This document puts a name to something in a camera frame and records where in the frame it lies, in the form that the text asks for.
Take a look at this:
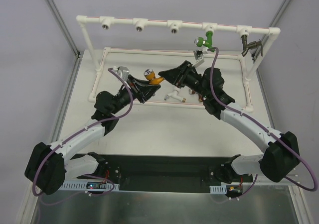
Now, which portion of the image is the right cable duct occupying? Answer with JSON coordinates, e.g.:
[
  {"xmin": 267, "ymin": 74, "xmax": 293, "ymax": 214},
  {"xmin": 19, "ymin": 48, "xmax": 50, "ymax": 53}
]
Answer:
[{"xmin": 209, "ymin": 185, "xmax": 244, "ymax": 195}]

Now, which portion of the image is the white faucet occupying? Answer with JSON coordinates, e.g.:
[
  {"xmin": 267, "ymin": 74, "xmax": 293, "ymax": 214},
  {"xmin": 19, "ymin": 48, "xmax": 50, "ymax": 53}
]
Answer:
[{"xmin": 164, "ymin": 90, "xmax": 186, "ymax": 103}]

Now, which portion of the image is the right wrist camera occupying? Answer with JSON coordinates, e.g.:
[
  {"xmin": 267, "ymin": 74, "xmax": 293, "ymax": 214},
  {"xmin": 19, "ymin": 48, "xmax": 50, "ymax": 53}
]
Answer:
[{"xmin": 193, "ymin": 47, "xmax": 208, "ymax": 68}]

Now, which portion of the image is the green faucet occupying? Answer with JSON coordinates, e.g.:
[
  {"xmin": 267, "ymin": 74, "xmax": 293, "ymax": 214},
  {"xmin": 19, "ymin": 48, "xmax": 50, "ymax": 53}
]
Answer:
[{"xmin": 194, "ymin": 31, "xmax": 215, "ymax": 52}]

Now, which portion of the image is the purple cable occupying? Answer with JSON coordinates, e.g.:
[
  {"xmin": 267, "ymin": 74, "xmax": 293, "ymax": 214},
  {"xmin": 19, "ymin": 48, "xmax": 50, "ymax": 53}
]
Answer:
[
  {"xmin": 33, "ymin": 68, "xmax": 134, "ymax": 197},
  {"xmin": 210, "ymin": 46, "xmax": 315, "ymax": 190}
]

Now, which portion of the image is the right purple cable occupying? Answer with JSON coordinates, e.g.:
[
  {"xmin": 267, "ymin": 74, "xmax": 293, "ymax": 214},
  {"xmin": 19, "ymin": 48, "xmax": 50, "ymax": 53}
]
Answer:
[{"xmin": 210, "ymin": 46, "xmax": 315, "ymax": 190}]

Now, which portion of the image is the left cable duct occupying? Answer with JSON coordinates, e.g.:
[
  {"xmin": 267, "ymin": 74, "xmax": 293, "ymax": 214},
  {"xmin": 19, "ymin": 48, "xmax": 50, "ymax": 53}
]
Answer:
[{"xmin": 59, "ymin": 181, "xmax": 120, "ymax": 192}]

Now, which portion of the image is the white pipe frame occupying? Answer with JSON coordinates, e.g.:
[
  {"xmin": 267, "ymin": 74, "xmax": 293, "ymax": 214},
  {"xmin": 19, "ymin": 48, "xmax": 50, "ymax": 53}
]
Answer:
[{"xmin": 76, "ymin": 15, "xmax": 281, "ymax": 113}]

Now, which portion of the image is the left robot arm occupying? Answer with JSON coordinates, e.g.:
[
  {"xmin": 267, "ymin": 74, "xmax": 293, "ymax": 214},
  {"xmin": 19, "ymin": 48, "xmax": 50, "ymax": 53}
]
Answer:
[{"xmin": 24, "ymin": 75, "xmax": 161, "ymax": 197}]

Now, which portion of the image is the cable duct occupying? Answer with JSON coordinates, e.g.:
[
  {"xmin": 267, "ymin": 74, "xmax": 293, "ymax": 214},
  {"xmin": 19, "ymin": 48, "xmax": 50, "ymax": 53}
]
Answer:
[
  {"xmin": 209, "ymin": 185, "xmax": 244, "ymax": 195},
  {"xmin": 59, "ymin": 181, "xmax": 120, "ymax": 192}
]

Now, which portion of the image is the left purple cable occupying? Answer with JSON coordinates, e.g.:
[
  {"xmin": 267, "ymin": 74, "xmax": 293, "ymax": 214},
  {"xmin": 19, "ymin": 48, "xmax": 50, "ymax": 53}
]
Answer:
[{"xmin": 33, "ymin": 68, "xmax": 134, "ymax": 197}]

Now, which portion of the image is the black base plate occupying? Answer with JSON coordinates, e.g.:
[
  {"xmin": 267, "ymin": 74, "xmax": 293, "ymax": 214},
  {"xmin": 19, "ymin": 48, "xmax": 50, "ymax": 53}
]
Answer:
[{"xmin": 74, "ymin": 153, "xmax": 259, "ymax": 192}]

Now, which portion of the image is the dark red faucet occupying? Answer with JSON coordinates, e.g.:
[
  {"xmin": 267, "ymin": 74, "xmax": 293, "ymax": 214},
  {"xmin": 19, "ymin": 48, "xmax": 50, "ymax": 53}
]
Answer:
[{"xmin": 188, "ymin": 89, "xmax": 205, "ymax": 103}]

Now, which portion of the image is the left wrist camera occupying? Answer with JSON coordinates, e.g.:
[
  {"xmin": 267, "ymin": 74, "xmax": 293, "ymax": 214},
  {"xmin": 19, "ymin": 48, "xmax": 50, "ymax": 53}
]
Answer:
[{"xmin": 112, "ymin": 66, "xmax": 130, "ymax": 81}]

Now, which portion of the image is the yellow faucet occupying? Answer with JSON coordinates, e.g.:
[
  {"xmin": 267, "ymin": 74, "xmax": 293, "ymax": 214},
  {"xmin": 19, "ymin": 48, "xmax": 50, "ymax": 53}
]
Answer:
[{"xmin": 144, "ymin": 69, "xmax": 164, "ymax": 85}]

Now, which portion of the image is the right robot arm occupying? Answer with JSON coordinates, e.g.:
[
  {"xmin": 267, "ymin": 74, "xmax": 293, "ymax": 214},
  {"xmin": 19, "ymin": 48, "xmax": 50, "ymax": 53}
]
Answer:
[{"xmin": 159, "ymin": 61, "xmax": 300, "ymax": 184}]

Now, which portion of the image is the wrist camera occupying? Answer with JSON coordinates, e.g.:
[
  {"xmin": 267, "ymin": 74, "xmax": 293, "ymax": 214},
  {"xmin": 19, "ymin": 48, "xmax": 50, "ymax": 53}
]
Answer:
[
  {"xmin": 193, "ymin": 47, "xmax": 208, "ymax": 68},
  {"xmin": 112, "ymin": 66, "xmax": 130, "ymax": 81}
]

